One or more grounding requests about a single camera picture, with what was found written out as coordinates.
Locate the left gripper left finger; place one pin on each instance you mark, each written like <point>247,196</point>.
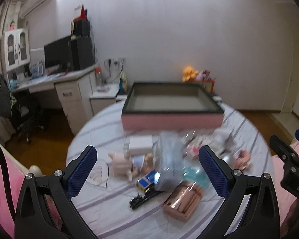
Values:
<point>45,209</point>

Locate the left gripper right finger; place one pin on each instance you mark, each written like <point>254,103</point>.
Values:
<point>250,207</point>

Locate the pink brick-built figure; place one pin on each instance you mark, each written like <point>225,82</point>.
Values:
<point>242,159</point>

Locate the clear plastic case green label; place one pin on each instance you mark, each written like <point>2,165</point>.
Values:
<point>168,161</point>

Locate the pink blanket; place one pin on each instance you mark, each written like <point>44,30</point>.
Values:
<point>16,174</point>

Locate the rose gold rectangular case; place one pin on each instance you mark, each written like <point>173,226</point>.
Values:
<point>183,201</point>

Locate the clear blue heart container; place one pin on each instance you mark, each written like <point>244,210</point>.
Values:
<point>197,175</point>

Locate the black hair clip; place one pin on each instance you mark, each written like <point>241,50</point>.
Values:
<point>140,200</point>

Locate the blue playing card box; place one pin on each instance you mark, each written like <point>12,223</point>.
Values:
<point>148,180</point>

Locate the white striped bed sheet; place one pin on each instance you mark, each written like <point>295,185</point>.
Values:
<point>104,200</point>

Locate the red toy crate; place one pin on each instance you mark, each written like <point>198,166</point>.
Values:
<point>207,85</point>

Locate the black office chair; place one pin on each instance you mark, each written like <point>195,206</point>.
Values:
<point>23,120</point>

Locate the purple plush toy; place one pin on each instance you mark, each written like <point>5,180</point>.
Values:
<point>203,75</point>

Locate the white small box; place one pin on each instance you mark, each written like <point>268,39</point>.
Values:
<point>140,145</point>

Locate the white desk with drawers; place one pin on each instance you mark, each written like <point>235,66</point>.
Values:
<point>73,90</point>

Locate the orange octopus plush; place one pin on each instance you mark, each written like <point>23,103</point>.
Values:
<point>189,73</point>

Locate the white small side table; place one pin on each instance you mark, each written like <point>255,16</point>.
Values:
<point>101,100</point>

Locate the snack bag yellow blue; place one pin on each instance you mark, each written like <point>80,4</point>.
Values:
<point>123,84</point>

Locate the pink storage box black rim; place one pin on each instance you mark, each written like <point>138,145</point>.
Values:
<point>170,106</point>

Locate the orange cap bottle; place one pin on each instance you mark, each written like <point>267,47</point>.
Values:
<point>98,76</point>

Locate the black computer tower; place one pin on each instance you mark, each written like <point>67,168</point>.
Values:
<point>81,53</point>

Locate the black computer monitor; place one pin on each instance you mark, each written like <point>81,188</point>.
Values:
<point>57,53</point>

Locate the white glass door cabinet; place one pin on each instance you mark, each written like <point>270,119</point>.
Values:
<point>15,48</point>

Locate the black speaker box on tower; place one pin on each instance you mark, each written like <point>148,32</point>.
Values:
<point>81,28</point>

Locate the white air conditioner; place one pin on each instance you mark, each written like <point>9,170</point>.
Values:
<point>29,6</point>

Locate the wall power outlet strip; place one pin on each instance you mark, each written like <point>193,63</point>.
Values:
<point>115,61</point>

